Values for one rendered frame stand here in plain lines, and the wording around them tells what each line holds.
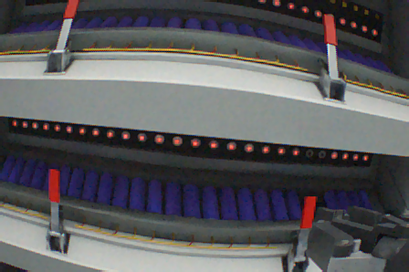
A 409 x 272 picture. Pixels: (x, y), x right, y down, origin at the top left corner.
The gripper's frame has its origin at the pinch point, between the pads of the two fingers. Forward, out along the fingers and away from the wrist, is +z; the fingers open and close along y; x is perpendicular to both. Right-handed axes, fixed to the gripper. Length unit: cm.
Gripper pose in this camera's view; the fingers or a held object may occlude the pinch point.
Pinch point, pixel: (345, 226)
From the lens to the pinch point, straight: 36.8
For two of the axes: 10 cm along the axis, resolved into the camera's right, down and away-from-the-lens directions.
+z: -0.9, 0.2, 10.0
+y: 9.9, 1.0, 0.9
